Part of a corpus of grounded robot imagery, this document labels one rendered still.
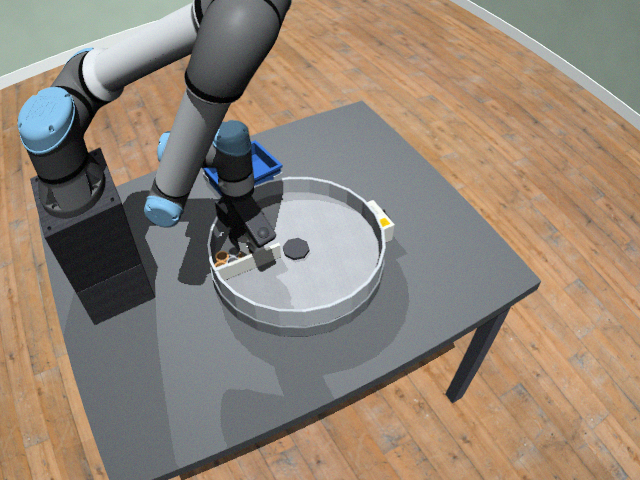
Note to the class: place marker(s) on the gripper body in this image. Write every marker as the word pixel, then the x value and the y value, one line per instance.
pixel 230 219

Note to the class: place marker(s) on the blue crate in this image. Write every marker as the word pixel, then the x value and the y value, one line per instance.
pixel 263 163

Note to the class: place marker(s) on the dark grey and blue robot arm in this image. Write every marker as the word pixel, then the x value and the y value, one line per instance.
pixel 233 39

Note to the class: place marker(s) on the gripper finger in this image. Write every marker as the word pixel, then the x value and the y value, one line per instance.
pixel 239 241
pixel 252 244

